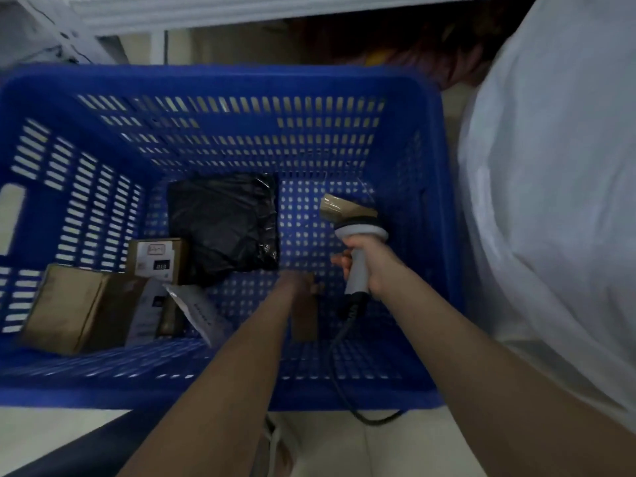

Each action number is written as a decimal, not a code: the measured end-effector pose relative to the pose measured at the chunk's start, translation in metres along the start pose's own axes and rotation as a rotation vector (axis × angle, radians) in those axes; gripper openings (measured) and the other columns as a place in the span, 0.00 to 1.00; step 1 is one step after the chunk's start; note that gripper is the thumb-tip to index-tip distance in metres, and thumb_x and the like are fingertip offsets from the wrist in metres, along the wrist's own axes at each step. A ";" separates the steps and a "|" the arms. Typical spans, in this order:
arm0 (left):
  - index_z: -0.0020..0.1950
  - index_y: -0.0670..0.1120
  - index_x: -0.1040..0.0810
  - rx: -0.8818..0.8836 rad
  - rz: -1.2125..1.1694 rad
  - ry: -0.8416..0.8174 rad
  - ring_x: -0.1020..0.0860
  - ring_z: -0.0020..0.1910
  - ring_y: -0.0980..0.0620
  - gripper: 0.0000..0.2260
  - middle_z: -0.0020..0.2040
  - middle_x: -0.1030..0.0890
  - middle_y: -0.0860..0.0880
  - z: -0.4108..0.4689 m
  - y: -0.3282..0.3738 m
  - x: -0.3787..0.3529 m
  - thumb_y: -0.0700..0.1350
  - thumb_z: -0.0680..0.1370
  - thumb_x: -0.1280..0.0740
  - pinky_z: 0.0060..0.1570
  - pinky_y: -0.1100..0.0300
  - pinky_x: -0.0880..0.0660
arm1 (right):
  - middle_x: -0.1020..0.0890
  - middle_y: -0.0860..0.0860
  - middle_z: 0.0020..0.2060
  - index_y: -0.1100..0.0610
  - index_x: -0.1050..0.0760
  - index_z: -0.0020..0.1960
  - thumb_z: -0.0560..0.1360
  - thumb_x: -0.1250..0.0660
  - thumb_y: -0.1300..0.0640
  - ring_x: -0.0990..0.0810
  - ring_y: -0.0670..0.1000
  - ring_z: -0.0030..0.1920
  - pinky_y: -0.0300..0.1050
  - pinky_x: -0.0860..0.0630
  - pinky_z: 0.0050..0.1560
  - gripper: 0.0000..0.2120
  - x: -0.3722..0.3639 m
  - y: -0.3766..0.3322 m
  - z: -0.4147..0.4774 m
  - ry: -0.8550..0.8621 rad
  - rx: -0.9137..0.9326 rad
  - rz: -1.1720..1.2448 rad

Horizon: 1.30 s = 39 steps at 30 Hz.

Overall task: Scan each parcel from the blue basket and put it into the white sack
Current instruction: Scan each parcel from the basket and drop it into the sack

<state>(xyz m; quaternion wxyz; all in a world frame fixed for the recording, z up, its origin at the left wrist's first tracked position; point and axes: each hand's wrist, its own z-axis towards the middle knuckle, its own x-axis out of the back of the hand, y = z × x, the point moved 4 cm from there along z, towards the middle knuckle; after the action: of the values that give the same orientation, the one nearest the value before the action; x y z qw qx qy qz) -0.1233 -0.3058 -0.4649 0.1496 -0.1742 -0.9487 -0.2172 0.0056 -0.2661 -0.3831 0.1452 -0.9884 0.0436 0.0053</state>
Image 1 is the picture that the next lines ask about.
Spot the person's left hand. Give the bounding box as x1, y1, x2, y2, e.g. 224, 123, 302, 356
276, 270, 324, 313

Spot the person's right hand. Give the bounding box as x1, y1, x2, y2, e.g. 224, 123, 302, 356
330, 235, 406, 299

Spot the thin brown box large label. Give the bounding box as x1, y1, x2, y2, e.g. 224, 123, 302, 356
290, 280, 321, 343

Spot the black plastic mailer bag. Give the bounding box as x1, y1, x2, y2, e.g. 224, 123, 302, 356
166, 172, 280, 286

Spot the white plastic mailer blue tag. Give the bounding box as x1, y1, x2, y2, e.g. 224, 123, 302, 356
162, 284, 233, 349

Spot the white woven sack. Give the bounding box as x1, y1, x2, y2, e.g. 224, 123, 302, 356
456, 0, 636, 433

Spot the blue plastic crate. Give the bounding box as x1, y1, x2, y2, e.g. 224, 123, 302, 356
0, 63, 466, 412

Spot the person's left forearm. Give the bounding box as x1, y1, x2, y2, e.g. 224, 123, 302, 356
119, 288, 304, 477

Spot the person's right forearm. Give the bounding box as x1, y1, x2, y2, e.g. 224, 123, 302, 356
377, 262, 636, 477

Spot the person's sandal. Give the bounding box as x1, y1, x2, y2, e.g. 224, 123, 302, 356
256, 414, 294, 477

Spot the person's left leg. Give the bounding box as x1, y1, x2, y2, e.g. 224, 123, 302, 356
0, 409, 165, 477

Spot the white metal shelf rack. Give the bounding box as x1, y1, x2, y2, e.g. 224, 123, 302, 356
15, 0, 498, 65

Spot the black scanner cable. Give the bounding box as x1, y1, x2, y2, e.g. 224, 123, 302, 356
325, 292, 404, 427

